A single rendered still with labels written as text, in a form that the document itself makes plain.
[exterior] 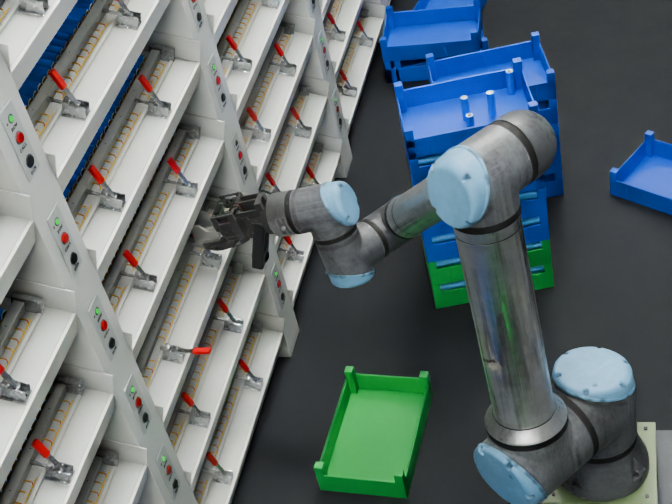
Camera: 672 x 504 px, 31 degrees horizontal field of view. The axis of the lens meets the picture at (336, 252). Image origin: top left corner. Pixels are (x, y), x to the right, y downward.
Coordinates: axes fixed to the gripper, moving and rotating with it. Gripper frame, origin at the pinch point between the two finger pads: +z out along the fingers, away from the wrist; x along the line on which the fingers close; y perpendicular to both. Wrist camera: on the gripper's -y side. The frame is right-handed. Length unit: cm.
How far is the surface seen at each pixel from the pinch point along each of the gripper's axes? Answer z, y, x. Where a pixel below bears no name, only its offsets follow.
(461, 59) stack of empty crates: -36, -30, -92
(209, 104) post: -8.4, 19.8, -18.2
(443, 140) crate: -44, -15, -38
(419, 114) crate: -36, -17, -52
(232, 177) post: -4.2, 0.7, -18.0
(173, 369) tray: -1.2, -7.3, 29.8
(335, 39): 4, -27, -114
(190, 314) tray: -0.3, -6.9, 15.2
